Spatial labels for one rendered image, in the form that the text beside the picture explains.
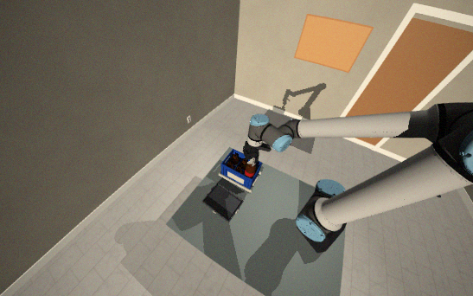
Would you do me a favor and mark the blue divided crate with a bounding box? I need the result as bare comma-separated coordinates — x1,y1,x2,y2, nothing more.
221,149,262,189

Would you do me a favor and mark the brown bottle with red label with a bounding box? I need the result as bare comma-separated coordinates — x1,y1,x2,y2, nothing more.
245,164,256,177

